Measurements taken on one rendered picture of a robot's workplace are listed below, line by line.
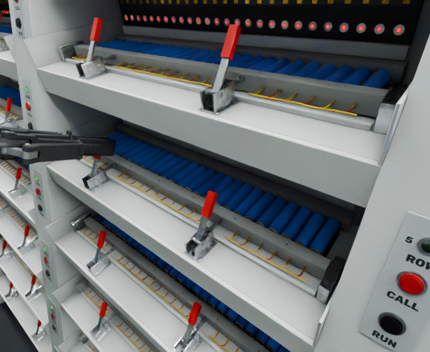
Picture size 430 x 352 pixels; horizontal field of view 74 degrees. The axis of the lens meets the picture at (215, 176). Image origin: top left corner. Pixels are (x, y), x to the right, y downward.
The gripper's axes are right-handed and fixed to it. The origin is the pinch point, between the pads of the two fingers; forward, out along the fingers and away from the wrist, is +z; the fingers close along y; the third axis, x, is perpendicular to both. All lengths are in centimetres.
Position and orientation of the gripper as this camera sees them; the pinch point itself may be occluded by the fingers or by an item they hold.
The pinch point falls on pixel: (93, 146)
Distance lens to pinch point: 56.7
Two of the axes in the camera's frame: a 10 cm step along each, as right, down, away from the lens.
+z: 5.9, -0.5, 8.1
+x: 2.3, -9.4, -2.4
